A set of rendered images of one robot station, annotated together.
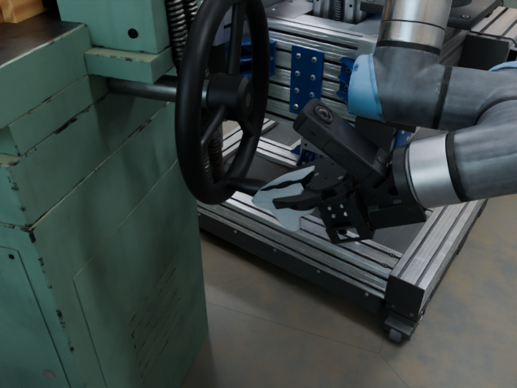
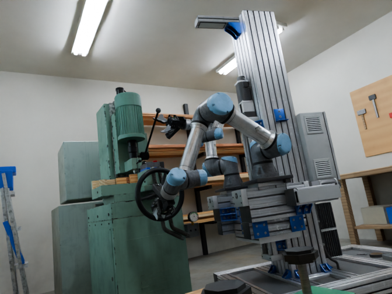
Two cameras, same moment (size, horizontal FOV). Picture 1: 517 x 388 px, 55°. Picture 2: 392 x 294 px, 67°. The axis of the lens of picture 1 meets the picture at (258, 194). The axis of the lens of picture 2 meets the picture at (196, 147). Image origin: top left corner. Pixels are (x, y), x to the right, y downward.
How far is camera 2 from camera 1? 1.32 m
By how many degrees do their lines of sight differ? 59
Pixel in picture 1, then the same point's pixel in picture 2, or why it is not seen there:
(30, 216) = (112, 216)
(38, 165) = (118, 206)
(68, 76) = (132, 191)
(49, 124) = (123, 199)
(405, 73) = not seen: hidden behind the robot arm
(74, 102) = (132, 196)
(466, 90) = not seen: hidden behind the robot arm
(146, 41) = (146, 182)
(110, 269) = (135, 248)
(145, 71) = (143, 188)
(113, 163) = (143, 217)
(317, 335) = not seen: outside the picture
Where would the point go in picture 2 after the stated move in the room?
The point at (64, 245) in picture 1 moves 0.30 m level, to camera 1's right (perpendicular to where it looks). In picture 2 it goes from (121, 230) to (158, 226)
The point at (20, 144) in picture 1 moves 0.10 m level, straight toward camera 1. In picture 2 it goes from (115, 199) to (106, 199)
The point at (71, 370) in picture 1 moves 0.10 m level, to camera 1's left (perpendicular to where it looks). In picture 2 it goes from (115, 275) to (104, 274)
